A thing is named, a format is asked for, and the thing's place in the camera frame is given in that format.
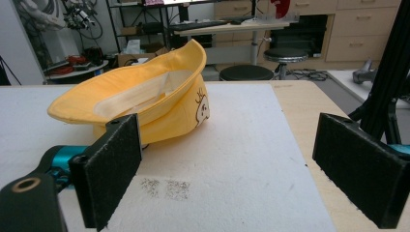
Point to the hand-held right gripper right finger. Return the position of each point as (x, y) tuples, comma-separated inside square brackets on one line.
[(361, 167)]

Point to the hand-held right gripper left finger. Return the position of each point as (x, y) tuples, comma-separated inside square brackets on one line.
[(106, 170)]

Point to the yellow bucket hat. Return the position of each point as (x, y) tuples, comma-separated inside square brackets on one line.
[(145, 93)]

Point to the grey handheld device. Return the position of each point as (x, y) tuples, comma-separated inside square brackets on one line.
[(364, 74)]

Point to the black metal stand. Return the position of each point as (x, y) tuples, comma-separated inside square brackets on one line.
[(386, 74)]

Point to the white foam mat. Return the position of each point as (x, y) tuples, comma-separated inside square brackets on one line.
[(206, 154)]

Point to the round white side table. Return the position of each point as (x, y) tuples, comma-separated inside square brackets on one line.
[(75, 71)]

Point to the cardboard box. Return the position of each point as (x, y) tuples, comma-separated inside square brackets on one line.
[(135, 58)]

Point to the black stool with chrome rim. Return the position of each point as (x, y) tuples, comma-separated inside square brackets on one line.
[(285, 55)]

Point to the wooden drawer cabinet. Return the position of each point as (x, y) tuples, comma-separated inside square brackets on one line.
[(361, 29)]

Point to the black round stool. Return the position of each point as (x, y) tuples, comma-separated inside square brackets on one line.
[(246, 72)]

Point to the black metal shelf rack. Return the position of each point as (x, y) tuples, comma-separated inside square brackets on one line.
[(138, 22)]

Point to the black keyboard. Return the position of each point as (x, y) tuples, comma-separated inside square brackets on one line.
[(199, 24)]

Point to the red object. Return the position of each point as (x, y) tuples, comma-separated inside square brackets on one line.
[(279, 8)]

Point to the light wooden desk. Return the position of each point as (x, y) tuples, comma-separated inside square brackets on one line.
[(235, 29)]

